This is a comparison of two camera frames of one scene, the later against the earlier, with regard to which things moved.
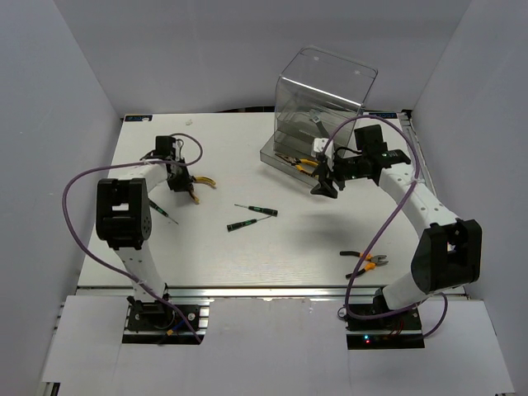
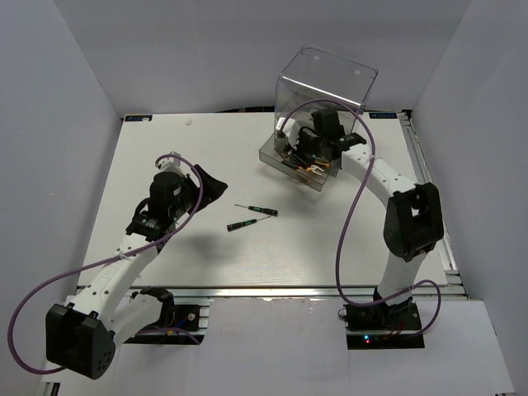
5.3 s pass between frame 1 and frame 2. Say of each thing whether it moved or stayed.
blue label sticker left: stayed
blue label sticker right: stayed
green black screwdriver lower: stayed
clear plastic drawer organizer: stayed
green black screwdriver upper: stayed
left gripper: moved
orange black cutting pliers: moved
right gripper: moved
